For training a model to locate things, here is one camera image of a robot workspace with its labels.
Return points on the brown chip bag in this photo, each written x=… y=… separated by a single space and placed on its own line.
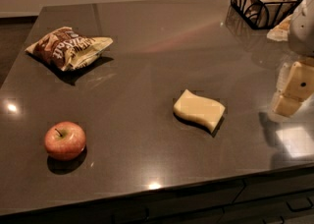
x=67 y=50

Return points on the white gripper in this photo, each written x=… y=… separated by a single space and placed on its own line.
x=302 y=28

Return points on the loose napkin on counter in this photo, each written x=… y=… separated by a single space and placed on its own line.
x=280 y=31

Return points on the dark drawer handle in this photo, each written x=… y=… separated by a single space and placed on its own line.
x=300 y=204

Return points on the red apple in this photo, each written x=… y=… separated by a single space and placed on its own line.
x=65 y=141

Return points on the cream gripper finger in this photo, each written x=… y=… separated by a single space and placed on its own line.
x=284 y=106

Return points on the yellow wavy sponge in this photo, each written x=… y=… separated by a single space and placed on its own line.
x=199 y=110

